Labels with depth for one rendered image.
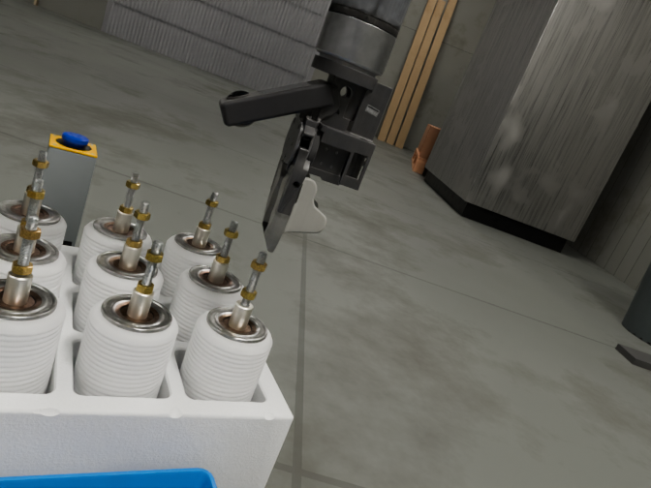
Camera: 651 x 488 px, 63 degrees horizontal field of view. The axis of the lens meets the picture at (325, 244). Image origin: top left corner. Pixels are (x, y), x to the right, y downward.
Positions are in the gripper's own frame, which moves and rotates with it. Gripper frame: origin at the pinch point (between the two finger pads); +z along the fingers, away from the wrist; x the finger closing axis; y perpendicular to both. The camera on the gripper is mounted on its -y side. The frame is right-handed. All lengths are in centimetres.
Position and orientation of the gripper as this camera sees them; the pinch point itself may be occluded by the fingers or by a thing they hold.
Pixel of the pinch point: (265, 232)
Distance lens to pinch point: 61.5
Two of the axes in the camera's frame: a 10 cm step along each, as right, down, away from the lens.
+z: -3.5, 8.9, 2.8
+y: 9.2, 2.7, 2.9
